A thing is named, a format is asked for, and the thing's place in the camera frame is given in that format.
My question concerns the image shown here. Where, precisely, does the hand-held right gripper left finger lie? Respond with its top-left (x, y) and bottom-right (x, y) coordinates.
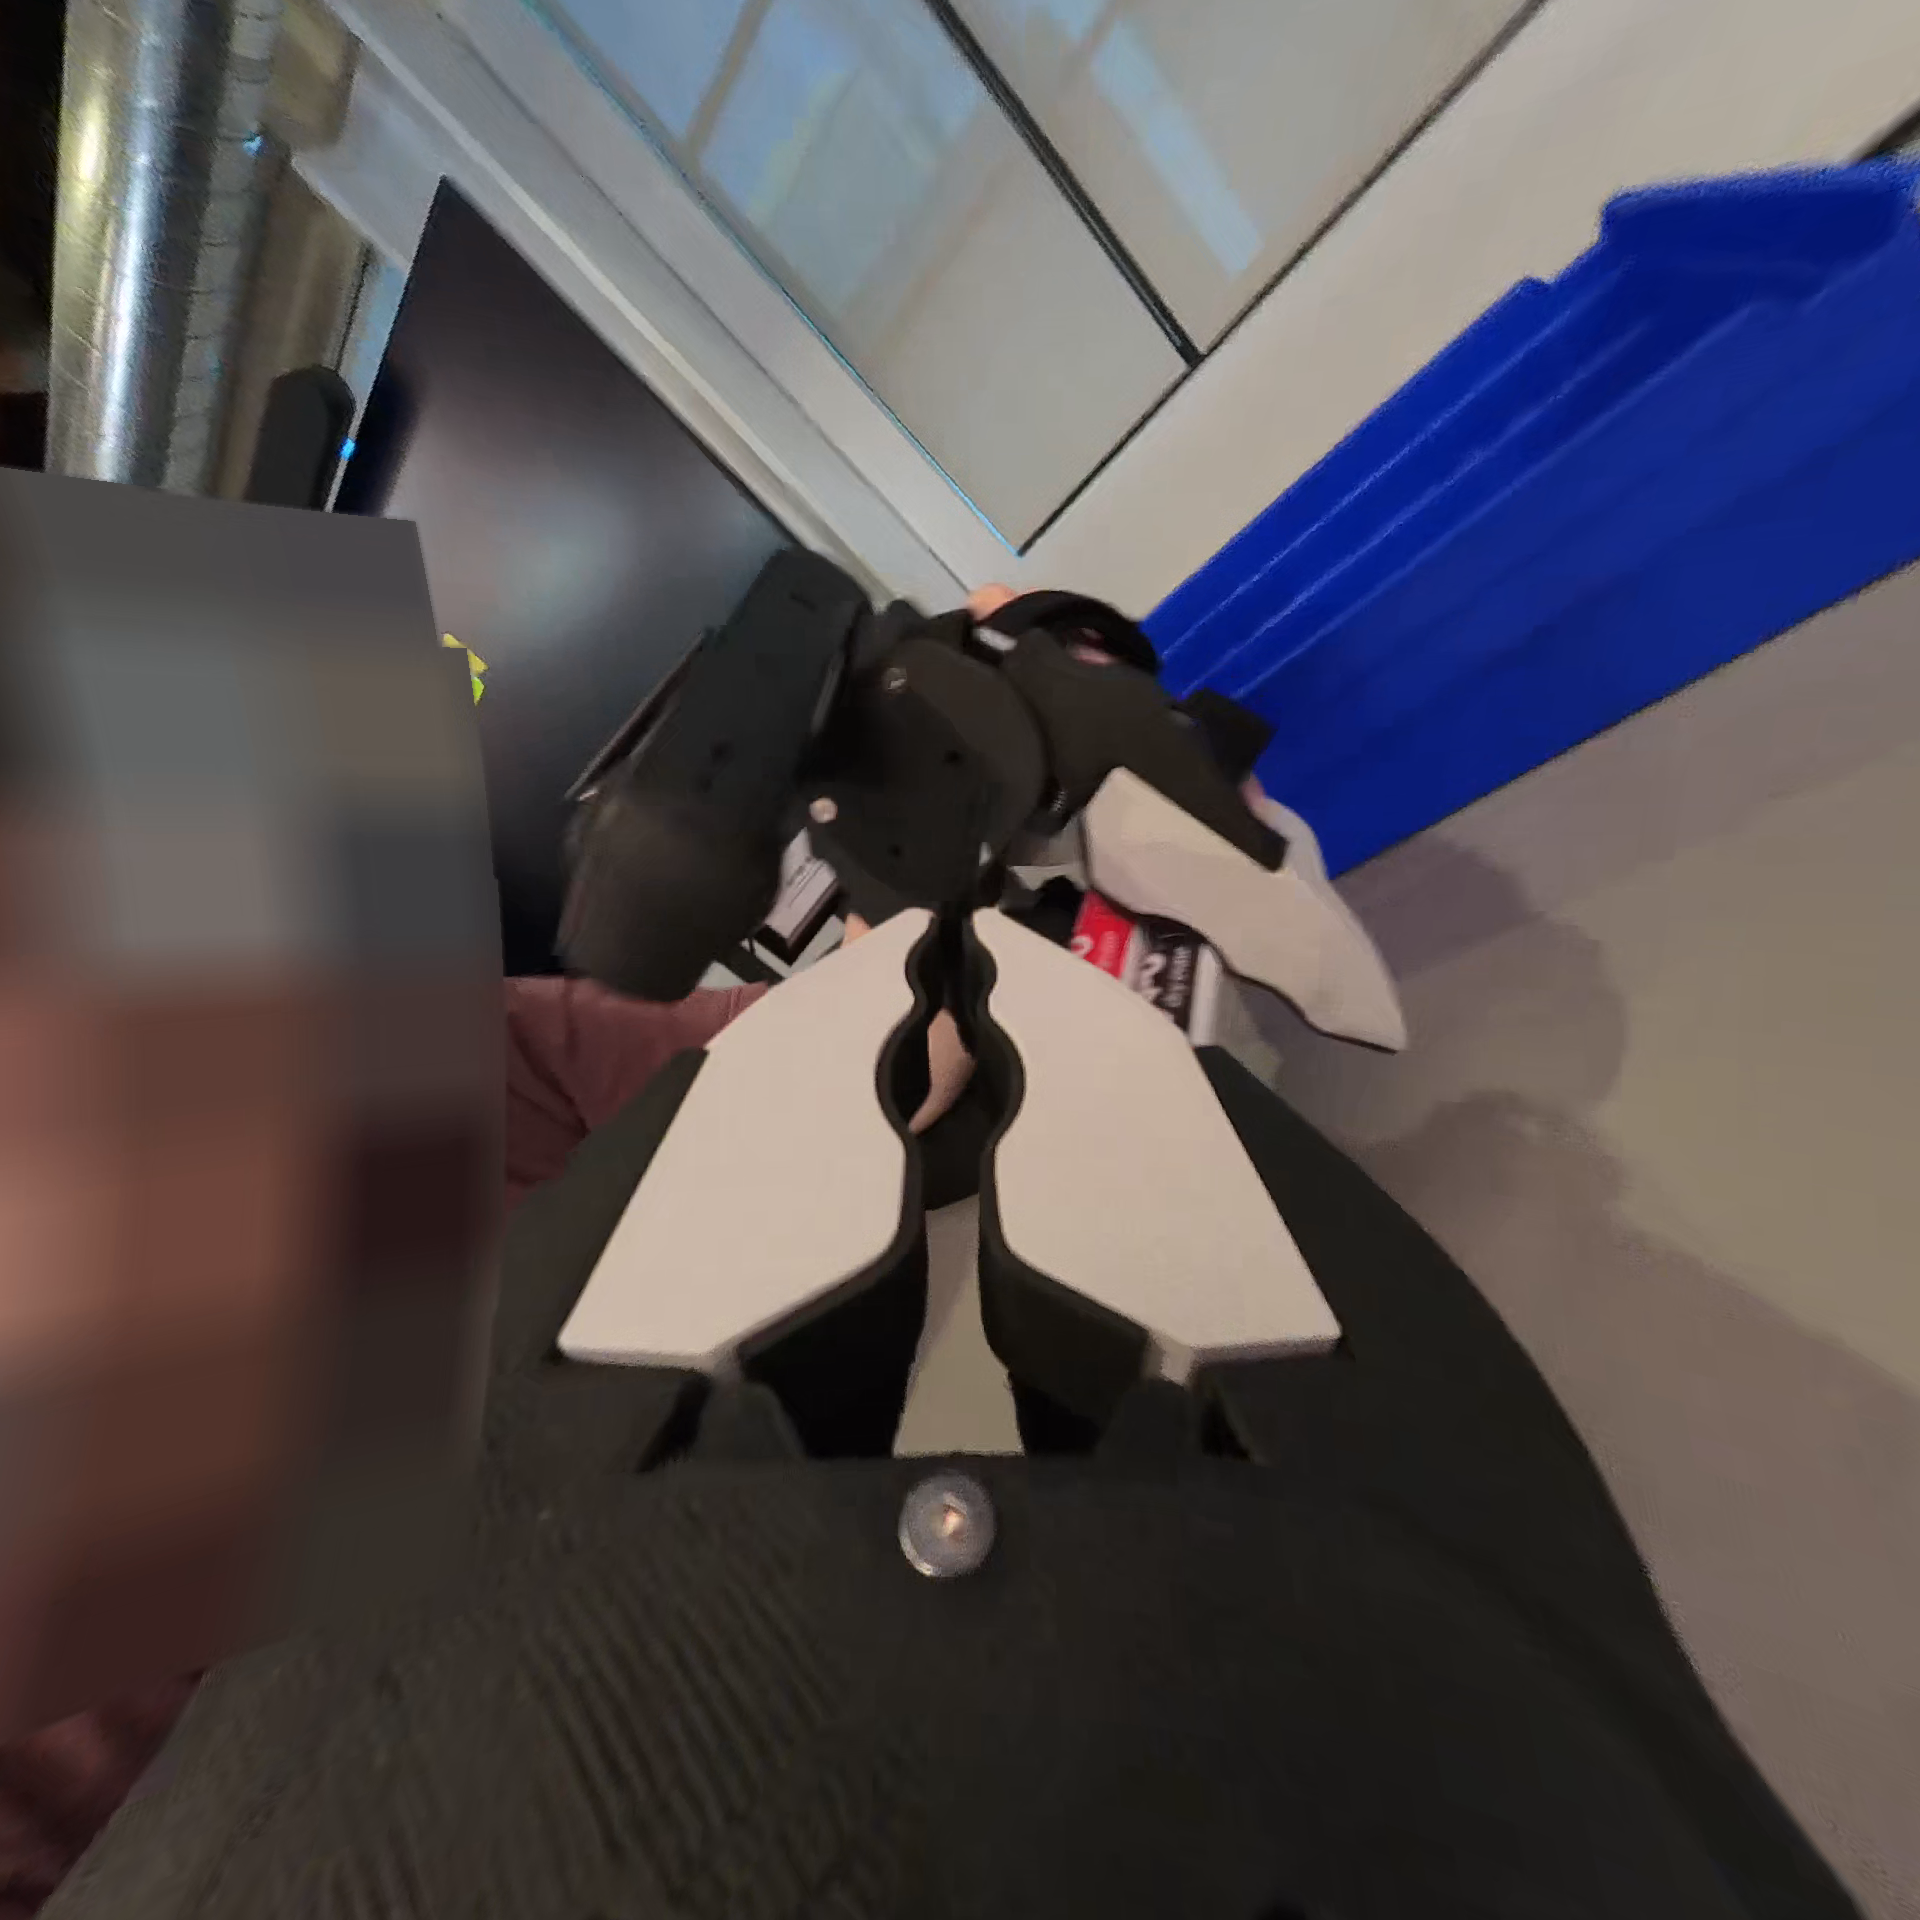
top-left (554, 905), bottom-right (949, 1460)

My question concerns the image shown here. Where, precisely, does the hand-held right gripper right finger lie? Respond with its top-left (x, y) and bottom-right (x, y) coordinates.
top-left (942, 905), bottom-right (1345, 1458)

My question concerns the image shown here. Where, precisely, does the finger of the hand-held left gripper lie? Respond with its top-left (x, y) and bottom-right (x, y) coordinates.
top-left (1081, 765), bottom-right (1411, 1053)
top-left (1244, 787), bottom-right (1334, 890)

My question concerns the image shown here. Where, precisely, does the black dry erase marker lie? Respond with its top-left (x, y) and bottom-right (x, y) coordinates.
top-left (1137, 918), bottom-right (1221, 1041)

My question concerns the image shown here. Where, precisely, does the red dry erase marker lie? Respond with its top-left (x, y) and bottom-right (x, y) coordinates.
top-left (1069, 889), bottom-right (1150, 990)

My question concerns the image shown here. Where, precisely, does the person's left forearm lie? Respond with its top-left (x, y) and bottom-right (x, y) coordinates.
top-left (503, 973), bottom-right (774, 1203)

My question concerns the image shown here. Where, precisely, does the person's left hand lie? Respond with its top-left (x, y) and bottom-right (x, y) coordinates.
top-left (907, 1008), bottom-right (985, 1135)

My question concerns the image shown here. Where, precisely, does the black monitor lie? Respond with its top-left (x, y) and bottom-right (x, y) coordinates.
top-left (337, 181), bottom-right (798, 978)

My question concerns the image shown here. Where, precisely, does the blue plastic bin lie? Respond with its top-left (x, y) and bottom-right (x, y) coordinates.
top-left (1141, 150), bottom-right (1920, 881)

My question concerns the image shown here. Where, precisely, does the glass window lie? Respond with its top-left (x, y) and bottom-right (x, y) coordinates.
top-left (323, 0), bottom-right (1548, 559)

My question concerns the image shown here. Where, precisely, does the silver metal duct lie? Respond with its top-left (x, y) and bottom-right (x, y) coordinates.
top-left (45, 0), bottom-right (289, 490)

